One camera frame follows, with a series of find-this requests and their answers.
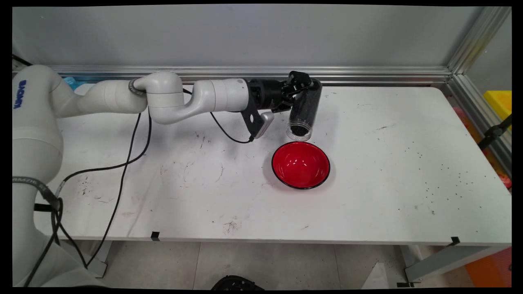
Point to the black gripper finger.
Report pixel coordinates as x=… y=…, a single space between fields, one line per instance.
x=299 y=79
x=282 y=108

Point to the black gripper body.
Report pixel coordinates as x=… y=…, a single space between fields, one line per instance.
x=267 y=94

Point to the clear plastic jar black seeds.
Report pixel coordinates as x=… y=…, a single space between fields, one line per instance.
x=306 y=110

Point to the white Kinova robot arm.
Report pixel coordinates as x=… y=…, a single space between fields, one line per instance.
x=41 y=122

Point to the red bowl black rim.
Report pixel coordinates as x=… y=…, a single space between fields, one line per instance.
x=300 y=163

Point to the black tape mark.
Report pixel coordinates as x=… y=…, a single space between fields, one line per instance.
x=155 y=236
x=455 y=241

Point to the black round floor object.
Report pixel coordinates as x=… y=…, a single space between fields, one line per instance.
x=237 y=283

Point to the blue crumpled cloth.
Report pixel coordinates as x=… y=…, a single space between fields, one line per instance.
x=73 y=82

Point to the yellow box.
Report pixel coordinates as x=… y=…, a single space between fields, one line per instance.
x=500 y=102

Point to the grey table leg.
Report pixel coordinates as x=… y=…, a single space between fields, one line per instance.
x=445 y=259
x=100 y=261

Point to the orange floor bin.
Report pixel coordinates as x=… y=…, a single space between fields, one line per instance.
x=490 y=269

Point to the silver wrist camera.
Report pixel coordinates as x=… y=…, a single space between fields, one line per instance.
x=265 y=122

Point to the long aluminium frame rail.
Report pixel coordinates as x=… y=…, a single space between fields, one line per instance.
x=327 y=74

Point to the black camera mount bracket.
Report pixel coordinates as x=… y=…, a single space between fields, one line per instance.
x=249 y=118

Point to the short aluminium frame rail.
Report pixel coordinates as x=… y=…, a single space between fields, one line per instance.
x=474 y=106

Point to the aluminium frame post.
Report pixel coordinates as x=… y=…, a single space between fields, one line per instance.
x=478 y=38

